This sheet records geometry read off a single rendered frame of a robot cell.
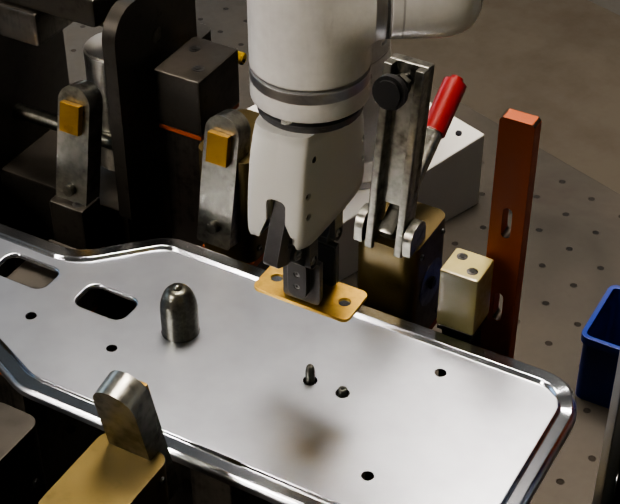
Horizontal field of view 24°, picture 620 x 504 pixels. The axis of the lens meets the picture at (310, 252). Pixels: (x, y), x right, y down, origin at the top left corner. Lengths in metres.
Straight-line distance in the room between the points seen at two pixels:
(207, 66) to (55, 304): 0.26
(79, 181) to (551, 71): 2.24
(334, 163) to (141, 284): 0.32
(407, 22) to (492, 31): 2.71
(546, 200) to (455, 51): 1.69
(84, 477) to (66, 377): 0.16
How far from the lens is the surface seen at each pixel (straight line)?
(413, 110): 1.18
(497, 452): 1.15
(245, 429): 1.15
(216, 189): 1.33
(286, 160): 1.00
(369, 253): 1.26
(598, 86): 3.49
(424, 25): 0.96
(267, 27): 0.96
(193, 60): 1.36
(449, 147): 1.81
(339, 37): 0.95
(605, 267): 1.81
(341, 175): 1.05
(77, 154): 1.39
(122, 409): 1.03
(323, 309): 1.11
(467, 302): 1.21
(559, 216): 1.88
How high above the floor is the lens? 1.83
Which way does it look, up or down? 39 degrees down
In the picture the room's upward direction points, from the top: straight up
